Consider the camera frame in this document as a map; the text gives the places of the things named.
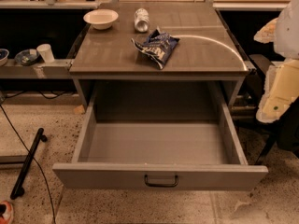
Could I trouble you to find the blue chip bag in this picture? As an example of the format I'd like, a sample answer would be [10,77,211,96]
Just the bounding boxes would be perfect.
[131,29,179,70]

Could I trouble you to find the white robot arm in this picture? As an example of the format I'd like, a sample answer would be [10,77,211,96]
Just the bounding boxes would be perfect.
[254,0,299,123]

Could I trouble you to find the grey open drawer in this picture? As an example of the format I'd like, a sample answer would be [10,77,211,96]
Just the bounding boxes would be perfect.
[53,81,268,190]

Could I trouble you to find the silver soda can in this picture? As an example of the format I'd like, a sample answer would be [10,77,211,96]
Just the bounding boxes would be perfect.
[135,8,150,33]

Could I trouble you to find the grey side shelf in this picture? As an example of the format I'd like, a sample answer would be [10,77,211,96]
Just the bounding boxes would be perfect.
[0,59,73,79]

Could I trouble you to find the white bowl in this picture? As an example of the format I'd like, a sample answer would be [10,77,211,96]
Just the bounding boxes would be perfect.
[83,9,119,30]

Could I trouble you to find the white paper cup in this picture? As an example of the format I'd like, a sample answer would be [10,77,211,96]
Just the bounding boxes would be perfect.
[36,44,55,63]

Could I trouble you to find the dark blue bowl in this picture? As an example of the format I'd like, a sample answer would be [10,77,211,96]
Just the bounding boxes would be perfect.
[14,49,40,66]

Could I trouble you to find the blue rimmed bowl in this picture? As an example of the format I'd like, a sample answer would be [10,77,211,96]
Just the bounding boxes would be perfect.
[0,49,9,66]

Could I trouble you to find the black bar stand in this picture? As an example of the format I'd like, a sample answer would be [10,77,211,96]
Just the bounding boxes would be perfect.
[10,128,48,200]

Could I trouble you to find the red white shoe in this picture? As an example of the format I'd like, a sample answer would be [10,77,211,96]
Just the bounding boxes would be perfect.
[0,201,14,224]

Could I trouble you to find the black drawer handle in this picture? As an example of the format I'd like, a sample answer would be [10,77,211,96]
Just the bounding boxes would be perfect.
[144,175,178,188]

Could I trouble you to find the black floor cable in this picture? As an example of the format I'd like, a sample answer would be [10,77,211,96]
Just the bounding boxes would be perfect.
[0,104,57,224]

